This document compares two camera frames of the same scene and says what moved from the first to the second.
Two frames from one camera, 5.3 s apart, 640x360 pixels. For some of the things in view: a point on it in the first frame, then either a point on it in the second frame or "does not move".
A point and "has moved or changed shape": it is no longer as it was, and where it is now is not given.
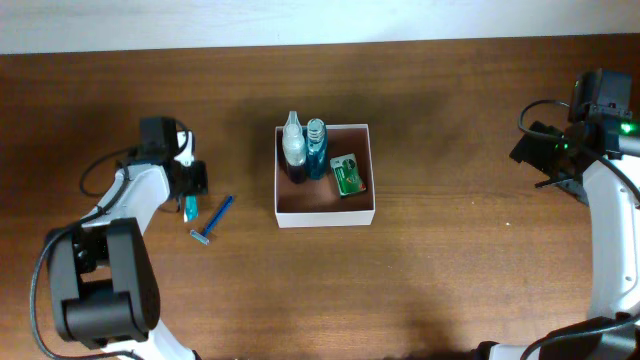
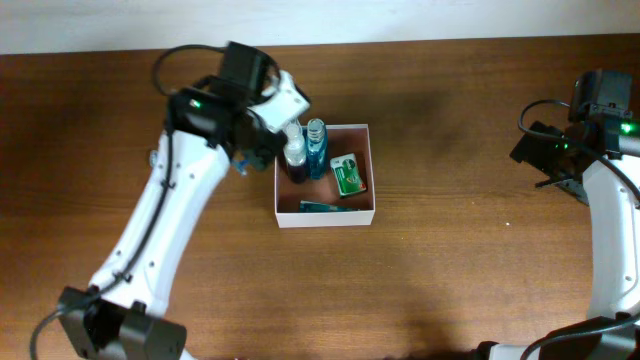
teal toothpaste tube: [191, 208] has moved or changed shape
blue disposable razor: [203, 237] -> [240, 165]
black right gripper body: [548, 159] does not move
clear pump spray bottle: [294, 149] does not move
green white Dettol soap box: [347, 175] does not move
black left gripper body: [197, 179] -> [268, 148]
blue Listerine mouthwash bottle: [317, 149] does not move
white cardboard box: [317, 202] does not move
